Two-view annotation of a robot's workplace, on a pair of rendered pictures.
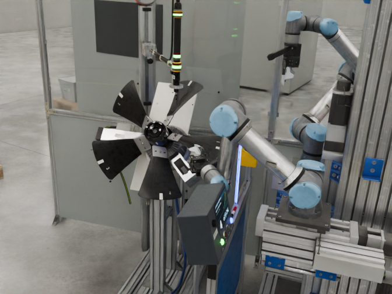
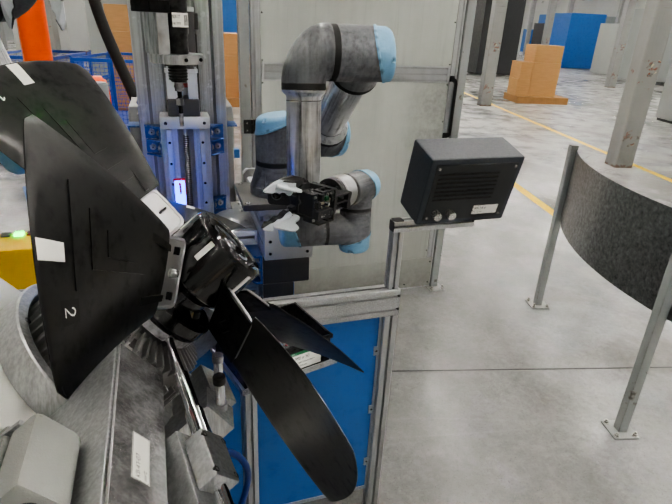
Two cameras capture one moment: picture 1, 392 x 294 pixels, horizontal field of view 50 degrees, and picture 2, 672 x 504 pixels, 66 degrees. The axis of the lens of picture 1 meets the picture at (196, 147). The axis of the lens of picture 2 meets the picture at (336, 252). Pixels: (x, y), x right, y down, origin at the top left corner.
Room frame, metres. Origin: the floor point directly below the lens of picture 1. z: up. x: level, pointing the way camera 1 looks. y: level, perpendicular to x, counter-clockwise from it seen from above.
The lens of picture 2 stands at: (2.33, 0.85, 1.51)
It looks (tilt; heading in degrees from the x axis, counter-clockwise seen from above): 24 degrees down; 235
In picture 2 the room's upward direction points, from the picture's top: 3 degrees clockwise
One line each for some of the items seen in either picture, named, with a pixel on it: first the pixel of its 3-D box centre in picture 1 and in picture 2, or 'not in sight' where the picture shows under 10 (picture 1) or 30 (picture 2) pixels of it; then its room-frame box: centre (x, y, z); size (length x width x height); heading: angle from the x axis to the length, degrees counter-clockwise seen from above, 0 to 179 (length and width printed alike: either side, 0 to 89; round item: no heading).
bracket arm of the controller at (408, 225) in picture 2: not in sight; (432, 222); (1.39, -0.07, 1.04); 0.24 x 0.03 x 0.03; 164
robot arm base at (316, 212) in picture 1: (305, 200); (275, 175); (1.63, -0.49, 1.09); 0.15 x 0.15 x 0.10
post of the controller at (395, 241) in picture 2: not in sight; (394, 254); (1.49, -0.09, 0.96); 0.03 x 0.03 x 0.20; 74
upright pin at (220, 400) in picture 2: not in sight; (219, 392); (2.11, 0.23, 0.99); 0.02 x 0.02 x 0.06
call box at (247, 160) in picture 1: (249, 155); (40, 261); (2.28, -0.32, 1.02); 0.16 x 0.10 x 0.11; 164
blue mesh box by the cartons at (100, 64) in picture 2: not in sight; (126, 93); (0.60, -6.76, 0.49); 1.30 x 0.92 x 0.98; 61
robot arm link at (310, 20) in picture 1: (313, 23); not in sight; (2.21, -0.56, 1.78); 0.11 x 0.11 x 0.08; 17
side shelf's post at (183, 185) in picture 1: (183, 211); not in sight; (2.65, 0.07, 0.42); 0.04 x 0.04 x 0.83; 74
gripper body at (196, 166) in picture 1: (201, 165); (319, 199); (1.77, -0.03, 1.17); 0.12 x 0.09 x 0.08; 21
